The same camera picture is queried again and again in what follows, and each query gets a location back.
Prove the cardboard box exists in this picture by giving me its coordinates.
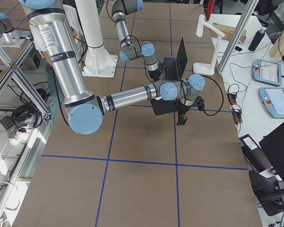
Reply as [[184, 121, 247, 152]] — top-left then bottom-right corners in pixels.
[[212, 23, 247, 43]]

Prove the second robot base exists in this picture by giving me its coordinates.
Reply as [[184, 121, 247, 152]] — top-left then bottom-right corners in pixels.
[[0, 13, 31, 48]]

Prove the blue teach pendant upper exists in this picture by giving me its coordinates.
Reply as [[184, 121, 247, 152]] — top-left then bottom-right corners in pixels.
[[252, 59, 282, 86]]

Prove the aluminium frame post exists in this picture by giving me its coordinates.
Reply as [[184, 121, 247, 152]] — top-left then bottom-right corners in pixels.
[[217, 0, 259, 74]]

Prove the blue teach pendant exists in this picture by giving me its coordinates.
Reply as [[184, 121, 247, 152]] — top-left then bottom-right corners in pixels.
[[258, 87, 284, 118], [252, 59, 282, 86]]

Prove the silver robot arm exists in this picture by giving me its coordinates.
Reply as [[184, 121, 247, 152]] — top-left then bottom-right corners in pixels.
[[111, 0, 168, 81], [21, 0, 205, 135]]

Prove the blue teach pendant lower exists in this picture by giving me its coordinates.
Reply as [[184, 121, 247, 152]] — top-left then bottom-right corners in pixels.
[[258, 87, 284, 118]]

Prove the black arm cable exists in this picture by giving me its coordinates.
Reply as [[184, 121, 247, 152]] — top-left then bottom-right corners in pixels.
[[198, 75, 225, 116]]

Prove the grey laptop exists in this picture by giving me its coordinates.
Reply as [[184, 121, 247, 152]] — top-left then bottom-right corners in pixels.
[[163, 37, 187, 80]]

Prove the black monitor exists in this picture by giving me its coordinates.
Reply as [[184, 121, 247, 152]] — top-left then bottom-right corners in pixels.
[[259, 122, 284, 181]]

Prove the bundle of black cables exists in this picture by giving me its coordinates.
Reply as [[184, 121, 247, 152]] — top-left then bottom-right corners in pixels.
[[11, 104, 44, 130]]

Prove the black mouse pad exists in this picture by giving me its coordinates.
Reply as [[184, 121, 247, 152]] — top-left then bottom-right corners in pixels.
[[150, 99, 178, 115]]

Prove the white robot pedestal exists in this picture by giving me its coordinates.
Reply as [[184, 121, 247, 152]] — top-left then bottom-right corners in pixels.
[[75, 0, 117, 78]]

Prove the black water bottle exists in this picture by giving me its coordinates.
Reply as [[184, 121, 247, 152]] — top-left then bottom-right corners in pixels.
[[248, 27, 266, 51]]

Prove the white desk lamp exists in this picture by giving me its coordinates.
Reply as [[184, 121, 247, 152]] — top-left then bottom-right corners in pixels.
[[192, 14, 225, 76]]

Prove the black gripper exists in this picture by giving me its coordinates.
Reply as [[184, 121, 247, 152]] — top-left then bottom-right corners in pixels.
[[148, 61, 168, 82], [175, 96, 204, 125]]

